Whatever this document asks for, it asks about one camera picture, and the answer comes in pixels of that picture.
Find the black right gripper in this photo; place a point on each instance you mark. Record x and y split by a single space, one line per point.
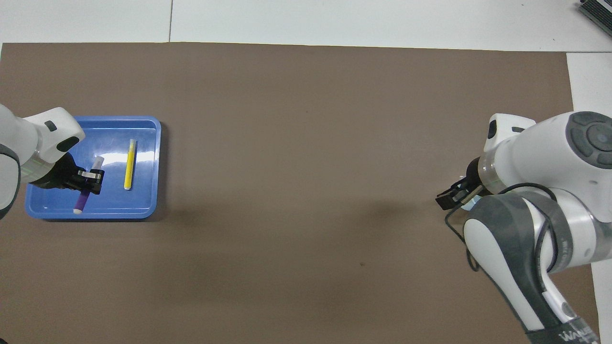
474 174

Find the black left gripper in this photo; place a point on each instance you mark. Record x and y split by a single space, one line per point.
60 174

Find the purple highlighter pen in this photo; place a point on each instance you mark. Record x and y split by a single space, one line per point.
81 203

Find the yellow highlighter pen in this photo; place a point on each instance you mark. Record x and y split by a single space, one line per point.
129 167

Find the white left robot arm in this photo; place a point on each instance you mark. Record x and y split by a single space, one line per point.
28 138

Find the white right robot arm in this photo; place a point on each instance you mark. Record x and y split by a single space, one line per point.
550 157

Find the blue plastic tray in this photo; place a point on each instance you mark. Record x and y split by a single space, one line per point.
138 205

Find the translucent plastic pen cup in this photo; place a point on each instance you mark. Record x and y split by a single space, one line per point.
472 205

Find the brown table mat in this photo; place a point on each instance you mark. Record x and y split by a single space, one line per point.
306 119

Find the grey striped device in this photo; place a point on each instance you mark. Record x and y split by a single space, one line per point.
600 12

